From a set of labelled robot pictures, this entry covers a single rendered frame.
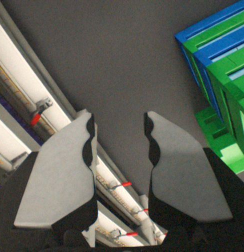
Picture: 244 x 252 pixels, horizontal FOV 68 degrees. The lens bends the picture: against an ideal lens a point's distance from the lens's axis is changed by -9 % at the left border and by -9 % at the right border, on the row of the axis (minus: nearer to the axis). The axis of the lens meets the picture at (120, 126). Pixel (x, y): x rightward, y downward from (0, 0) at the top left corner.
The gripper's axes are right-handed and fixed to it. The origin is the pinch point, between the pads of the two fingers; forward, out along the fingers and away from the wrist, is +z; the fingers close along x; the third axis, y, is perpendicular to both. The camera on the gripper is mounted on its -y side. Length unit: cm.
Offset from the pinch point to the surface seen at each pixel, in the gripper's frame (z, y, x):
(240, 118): 16.3, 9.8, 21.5
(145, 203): 60, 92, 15
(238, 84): 18.8, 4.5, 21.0
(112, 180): 44, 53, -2
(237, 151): 43, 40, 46
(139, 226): 46, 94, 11
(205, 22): 49, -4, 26
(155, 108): 56, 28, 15
